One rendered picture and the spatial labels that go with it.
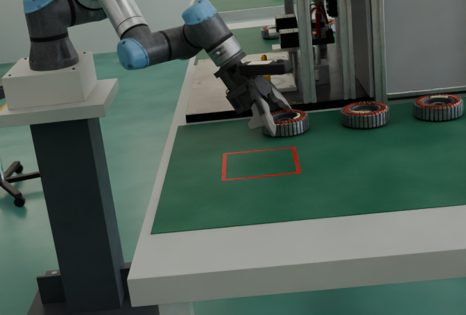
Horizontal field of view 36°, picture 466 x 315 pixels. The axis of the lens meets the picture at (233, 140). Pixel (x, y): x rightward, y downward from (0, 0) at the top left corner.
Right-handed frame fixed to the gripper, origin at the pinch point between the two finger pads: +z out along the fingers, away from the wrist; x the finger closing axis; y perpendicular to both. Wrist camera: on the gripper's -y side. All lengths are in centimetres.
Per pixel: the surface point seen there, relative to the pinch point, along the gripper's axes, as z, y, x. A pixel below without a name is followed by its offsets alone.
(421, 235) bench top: 19, -31, 49
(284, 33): -17.1, -1.2, -30.3
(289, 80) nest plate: -5.6, 6.5, -33.2
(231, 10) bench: -37, 69, -178
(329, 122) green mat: 5.7, -6.7, -6.0
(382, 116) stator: 10.3, -19.4, -3.1
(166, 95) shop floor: -22, 192, -284
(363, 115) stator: 7.7, -16.4, -1.3
